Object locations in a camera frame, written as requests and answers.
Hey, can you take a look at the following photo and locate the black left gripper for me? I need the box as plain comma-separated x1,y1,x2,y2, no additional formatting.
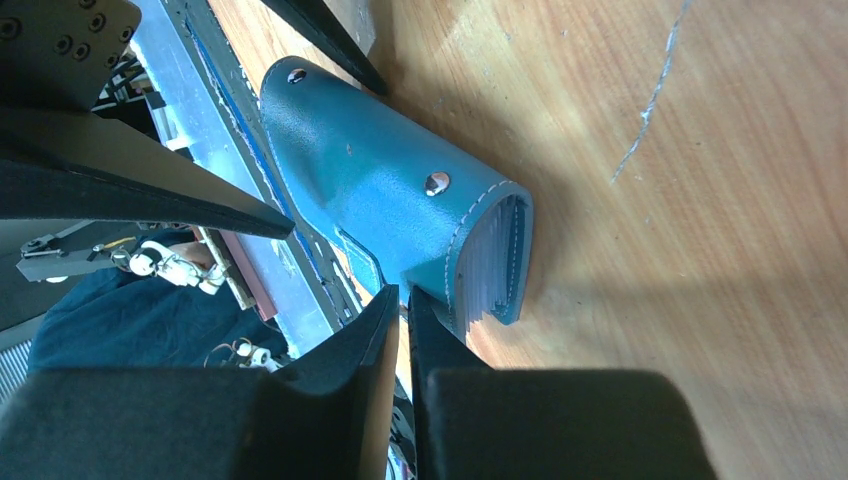
1,0,294,239

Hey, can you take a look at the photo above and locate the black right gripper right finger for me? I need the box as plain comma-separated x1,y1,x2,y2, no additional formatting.
408,288,716,479

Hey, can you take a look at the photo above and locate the blue leather card holder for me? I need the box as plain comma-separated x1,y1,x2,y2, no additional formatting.
259,56,534,336

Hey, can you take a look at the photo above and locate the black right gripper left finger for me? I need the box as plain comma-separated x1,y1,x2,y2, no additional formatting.
1,285,399,479

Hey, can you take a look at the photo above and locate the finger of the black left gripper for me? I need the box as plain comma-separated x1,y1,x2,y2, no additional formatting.
261,0,389,95

